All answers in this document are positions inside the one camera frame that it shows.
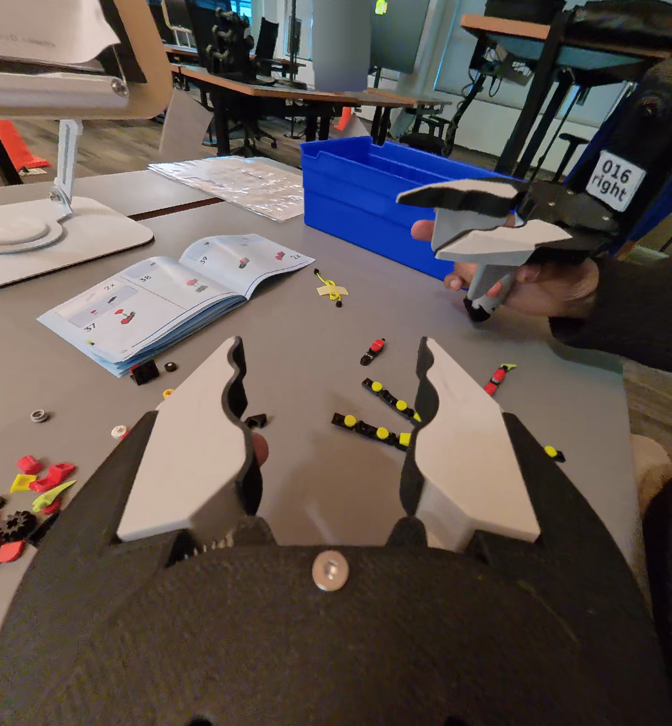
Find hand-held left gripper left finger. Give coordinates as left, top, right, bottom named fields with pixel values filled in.
left=116, top=336, right=264, bottom=544

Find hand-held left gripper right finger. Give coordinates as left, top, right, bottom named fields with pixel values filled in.
left=399, top=336, right=541, bottom=554

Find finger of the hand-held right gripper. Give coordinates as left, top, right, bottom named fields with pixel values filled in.
left=431, top=209, right=574, bottom=263
left=396, top=178, right=526, bottom=220

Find person's right forearm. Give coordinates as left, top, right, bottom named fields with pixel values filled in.
left=548, top=252, right=672, bottom=378

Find red lego assembly with claw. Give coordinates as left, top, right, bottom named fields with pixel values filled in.
left=483, top=363, right=517, bottom=396

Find black lego leg yellow studs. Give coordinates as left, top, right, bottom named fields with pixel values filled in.
left=362, top=378, right=423, bottom=424
left=331, top=413, right=414, bottom=451

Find lego instruction booklet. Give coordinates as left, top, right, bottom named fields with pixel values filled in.
left=37, top=234, right=316, bottom=378

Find pile of loose lego pieces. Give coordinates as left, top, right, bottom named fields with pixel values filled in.
left=0, top=454, right=79, bottom=572

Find person's right hand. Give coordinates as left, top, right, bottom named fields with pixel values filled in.
left=411, top=218, right=600, bottom=320

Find black bag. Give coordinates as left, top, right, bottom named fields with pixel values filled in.
left=563, top=0, right=672, bottom=54

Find blue plastic bin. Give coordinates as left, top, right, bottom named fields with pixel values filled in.
left=300, top=136, right=526, bottom=281

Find wooden desk with black legs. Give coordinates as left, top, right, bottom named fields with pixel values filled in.
left=461, top=14, right=672, bottom=191

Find grey computer monitor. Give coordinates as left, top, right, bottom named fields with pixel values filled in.
left=370, top=0, right=431, bottom=74

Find long wooden office desk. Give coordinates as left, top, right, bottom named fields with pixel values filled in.
left=172, top=62, right=451, bottom=158

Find black office chair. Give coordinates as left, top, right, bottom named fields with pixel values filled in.
left=223, top=17, right=281, bottom=149

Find clear plastic bag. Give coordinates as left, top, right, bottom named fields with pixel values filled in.
left=148, top=156, right=305, bottom=222

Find white stand base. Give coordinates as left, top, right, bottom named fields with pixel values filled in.
left=0, top=0, right=173, bottom=296

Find white paper sheet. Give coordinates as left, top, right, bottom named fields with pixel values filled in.
left=0, top=0, right=121, bottom=64

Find yellow lego string piece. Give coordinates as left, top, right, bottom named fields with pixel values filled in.
left=313, top=268, right=349, bottom=308

